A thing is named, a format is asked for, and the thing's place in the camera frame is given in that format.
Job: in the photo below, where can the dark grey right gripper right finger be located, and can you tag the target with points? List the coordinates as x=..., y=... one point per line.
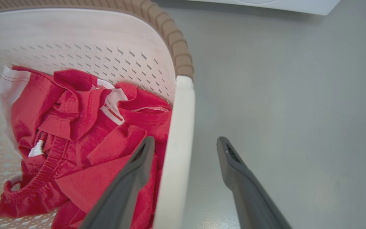
x=249, y=197

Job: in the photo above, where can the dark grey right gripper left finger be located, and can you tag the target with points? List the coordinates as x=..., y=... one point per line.
x=123, y=194

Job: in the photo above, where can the white laundry basket brown rim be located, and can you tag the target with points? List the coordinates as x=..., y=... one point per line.
x=84, y=41

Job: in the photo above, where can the red garment white trim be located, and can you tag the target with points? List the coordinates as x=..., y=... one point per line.
x=84, y=140

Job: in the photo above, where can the white washing machine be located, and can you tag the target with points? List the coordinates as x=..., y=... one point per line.
x=284, y=4

